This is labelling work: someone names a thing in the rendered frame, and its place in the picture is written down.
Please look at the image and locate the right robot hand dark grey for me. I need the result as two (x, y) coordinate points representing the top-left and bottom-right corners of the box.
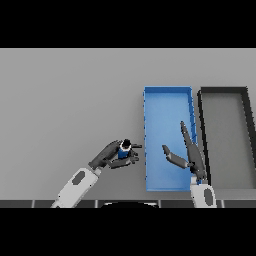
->
(161, 120), (208, 181)

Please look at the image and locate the left robot hand dark grey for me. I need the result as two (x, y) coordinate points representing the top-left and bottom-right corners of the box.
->
(87, 139), (143, 170)

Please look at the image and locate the blue bin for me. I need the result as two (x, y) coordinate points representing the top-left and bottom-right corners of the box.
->
(143, 85), (202, 192)

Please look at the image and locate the dark grey bin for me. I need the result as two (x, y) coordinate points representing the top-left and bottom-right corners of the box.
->
(197, 86), (256, 190)

